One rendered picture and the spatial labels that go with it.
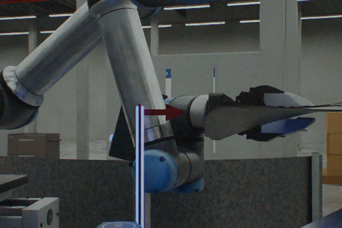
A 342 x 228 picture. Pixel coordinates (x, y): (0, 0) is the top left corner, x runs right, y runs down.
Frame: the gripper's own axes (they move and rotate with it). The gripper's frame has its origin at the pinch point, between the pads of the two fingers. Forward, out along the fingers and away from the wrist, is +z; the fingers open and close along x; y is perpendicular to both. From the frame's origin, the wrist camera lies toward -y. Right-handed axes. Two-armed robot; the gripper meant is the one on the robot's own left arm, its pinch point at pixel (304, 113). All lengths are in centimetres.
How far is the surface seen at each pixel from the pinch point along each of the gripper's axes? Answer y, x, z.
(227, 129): -8.5, 3.4, -7.6
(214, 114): -18.3, 2.1, -0.8
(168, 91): 371, -71, -493
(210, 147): 413, 4, -442
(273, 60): 318, -88, -264
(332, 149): 680, -11, -418
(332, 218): -1.3, 14.7, 6.4
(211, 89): 406, -77, -441
